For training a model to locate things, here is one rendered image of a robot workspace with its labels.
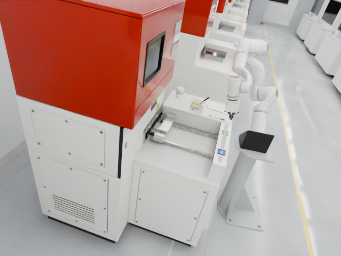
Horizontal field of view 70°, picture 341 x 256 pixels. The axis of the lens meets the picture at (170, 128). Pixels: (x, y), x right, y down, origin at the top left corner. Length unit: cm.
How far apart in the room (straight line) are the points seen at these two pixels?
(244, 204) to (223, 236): 42
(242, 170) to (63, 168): 147
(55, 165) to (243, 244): 176
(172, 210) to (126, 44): 131
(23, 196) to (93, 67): 175
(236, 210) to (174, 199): 101
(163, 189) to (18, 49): 126
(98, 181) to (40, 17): 102
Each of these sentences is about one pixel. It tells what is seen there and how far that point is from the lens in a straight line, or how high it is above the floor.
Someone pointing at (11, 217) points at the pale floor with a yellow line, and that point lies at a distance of 263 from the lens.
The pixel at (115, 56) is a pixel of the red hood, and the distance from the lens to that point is 122.
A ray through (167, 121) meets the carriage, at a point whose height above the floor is 88.
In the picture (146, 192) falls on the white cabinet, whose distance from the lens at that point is 195.
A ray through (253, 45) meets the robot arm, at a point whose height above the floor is 158.
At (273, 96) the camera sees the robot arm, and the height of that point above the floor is 123.
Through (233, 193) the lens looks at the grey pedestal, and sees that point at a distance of 250.
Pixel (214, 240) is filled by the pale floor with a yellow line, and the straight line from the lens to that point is 249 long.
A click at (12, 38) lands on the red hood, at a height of 157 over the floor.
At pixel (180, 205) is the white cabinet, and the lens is 194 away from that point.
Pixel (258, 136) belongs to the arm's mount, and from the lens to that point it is 209.
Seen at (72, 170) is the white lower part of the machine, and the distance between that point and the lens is 182.
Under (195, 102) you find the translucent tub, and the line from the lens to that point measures 217.
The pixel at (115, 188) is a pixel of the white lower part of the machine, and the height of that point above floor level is 71.
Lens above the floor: 203
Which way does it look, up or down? 34 degrees down
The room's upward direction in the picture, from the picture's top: 11 degrees clockwise
